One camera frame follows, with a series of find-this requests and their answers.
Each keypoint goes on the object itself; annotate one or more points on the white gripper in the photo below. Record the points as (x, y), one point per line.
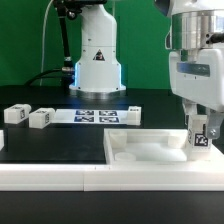
(201, 82)

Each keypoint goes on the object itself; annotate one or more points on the white square table top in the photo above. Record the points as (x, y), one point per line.
(148, 146)

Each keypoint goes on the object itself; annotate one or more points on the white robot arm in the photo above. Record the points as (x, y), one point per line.
(195, 42)

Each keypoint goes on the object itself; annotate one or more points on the white sheet with tags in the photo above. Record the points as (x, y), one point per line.
(86, 116)

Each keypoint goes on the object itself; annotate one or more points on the white block left edge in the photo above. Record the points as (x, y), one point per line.
(1, 139)

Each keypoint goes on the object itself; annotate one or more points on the white obstacle fence wall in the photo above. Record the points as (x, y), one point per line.
(173, 176)

